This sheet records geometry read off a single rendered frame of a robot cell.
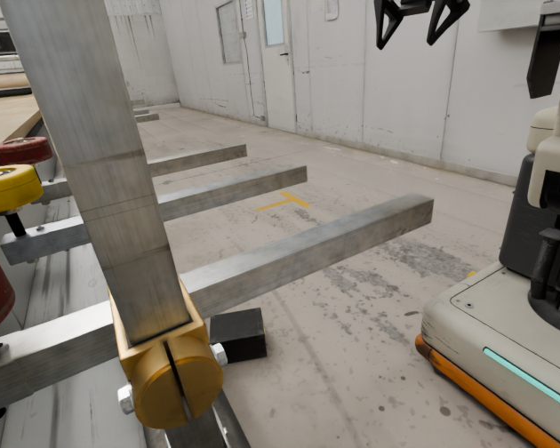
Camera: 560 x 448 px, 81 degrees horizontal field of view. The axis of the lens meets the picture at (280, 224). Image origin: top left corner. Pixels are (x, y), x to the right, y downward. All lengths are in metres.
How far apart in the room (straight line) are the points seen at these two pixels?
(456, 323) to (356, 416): 0.42
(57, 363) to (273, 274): 0.16
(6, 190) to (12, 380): 0.24
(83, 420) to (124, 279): 0.35
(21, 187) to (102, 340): 0.25
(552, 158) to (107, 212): 0.82
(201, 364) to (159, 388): 0.02
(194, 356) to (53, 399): 0.39
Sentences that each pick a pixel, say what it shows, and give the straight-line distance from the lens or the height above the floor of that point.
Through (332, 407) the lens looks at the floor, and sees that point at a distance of 1.21.
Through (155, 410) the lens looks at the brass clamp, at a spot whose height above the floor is 0.83.
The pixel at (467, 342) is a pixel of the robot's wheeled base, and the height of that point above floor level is 0.24.
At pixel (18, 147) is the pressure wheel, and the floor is 0.90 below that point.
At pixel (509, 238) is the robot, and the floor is 0.41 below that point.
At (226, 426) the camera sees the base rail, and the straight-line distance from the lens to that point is 0.36.
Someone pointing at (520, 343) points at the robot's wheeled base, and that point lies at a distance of 1.11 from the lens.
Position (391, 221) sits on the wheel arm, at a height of 0.84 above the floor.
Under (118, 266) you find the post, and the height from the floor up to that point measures 0.91.
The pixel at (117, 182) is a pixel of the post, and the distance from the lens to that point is 0.18.
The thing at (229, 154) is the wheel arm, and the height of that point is 0.81.
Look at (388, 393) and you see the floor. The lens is 1.25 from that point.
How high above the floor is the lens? 0.99
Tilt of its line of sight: 26 degrees down
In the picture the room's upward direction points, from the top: 5 degrees counter-clockwise
